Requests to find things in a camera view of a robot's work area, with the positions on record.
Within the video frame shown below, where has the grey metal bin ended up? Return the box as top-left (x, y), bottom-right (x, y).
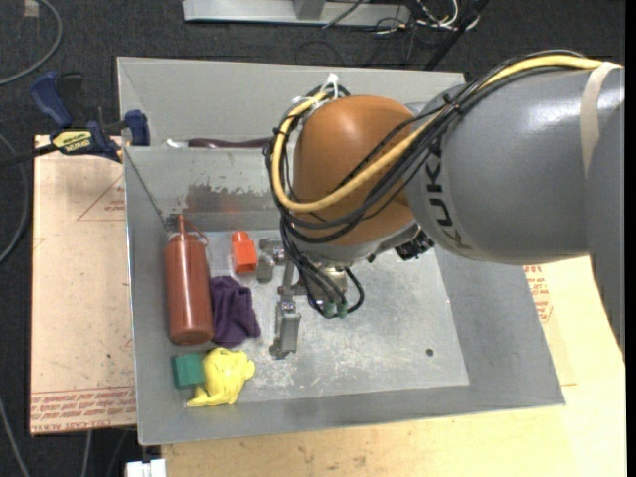
top-left (116, 56), bottom-right (566, 447)

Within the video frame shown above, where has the green block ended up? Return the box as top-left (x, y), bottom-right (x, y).
top-left (171, 353), bottom-right (207, 390)

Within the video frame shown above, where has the orange plastic block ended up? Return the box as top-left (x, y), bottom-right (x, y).
top-left (230, 230), bottom-right (259, 275)

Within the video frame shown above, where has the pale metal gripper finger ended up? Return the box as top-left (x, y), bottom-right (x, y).
top-left (269, 299), bottom-right (302, 361)
top-left (256, 238), bottom-right (287, 284)

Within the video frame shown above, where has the purple cloth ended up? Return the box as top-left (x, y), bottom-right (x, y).
top-left (208, 274), bottom-right (263, 346)

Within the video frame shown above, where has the yellow toy animal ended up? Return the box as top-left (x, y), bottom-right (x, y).
top-left (186, 346), bottom-right (257, 408)

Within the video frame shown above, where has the brown cardboard board red print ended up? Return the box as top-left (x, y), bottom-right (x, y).
top-left (29, 134), bottom-right (580, 436)

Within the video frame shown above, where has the red-brown squeeze bottle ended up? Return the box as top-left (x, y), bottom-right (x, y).
top-left (163, 214), bottom-right (216, 347)

